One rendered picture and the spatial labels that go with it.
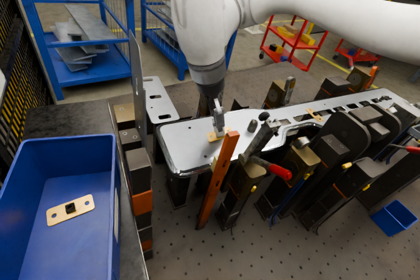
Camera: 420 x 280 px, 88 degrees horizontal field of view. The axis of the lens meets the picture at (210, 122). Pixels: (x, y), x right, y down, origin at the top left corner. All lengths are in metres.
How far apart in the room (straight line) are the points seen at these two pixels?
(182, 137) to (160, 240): 0.37
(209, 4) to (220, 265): 0.77
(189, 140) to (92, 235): 0.36
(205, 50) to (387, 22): 0.28
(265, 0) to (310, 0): 0.11
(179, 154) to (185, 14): 0.40
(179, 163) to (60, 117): 0.38
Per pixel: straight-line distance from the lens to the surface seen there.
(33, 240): 0.57
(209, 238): 0.88
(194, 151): 0.68
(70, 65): 2.72
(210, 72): 0.50
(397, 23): 0.35
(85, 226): 0.55
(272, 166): 0.55
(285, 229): 1.00
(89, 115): 0.76
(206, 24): 0.44
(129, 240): 0.52
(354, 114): 0.77
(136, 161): 0.40
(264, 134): 0.52
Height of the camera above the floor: 1.52
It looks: 41 degrees down
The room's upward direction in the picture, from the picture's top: 13 degrees clockwise
